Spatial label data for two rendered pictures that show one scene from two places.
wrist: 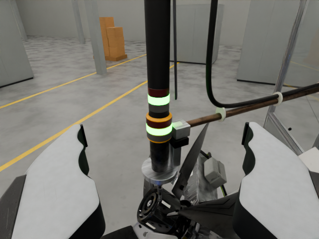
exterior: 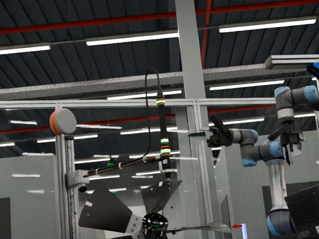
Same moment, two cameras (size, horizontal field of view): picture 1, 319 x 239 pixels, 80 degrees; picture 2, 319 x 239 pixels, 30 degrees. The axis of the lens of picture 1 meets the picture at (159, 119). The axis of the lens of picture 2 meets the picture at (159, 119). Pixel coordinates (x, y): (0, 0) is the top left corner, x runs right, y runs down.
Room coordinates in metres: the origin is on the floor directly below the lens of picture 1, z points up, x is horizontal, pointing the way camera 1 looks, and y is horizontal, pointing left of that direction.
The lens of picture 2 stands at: (1.49, 2.50, 0.94)
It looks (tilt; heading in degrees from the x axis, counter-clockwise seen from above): 16 degrees up; 244
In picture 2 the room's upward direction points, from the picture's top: 6 degrees counter-clockwise
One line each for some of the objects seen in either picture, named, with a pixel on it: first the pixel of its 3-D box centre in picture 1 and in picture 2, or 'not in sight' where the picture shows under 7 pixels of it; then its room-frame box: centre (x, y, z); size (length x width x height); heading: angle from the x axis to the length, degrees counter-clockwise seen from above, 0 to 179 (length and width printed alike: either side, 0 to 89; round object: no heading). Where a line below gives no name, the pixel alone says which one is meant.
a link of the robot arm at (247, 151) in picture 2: not in sight; (251, 154); (-0.20, 0.01, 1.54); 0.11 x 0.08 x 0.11; 123
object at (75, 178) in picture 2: not in sight; (77, 178); (0.55, -0.57, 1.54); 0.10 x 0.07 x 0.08; 115
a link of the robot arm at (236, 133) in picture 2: not in sight; (232, 136); (-0.11, -0.01, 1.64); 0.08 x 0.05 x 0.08; 90
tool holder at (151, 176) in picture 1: (164, 150); (164, 163); (0.28, -0.01, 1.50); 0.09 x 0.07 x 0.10; 115
